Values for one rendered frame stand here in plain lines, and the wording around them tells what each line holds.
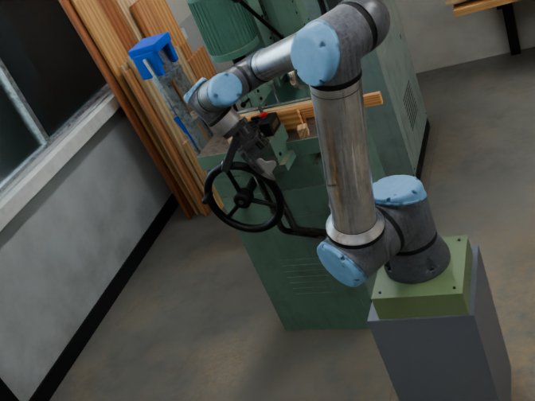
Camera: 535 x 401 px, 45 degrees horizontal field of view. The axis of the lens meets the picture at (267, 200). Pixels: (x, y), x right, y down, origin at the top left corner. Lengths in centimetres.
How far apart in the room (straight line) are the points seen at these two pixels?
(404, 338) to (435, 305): 16
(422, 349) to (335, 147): 76
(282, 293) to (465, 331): 102
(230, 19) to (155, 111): 161
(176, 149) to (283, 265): 144
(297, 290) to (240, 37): 105
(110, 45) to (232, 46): 160
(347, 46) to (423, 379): 112
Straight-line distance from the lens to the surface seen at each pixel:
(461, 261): 190
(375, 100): 224
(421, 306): 186
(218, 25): 221
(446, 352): 197
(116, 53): 377
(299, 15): 240
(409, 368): 205
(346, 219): 159
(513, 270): 280
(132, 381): 309
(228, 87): 181
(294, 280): 263
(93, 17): 372
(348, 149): 145
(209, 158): 239
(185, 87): 331
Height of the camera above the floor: 183
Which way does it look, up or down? 29 degrees down
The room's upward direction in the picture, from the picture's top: 24 degrees counter-clockwise
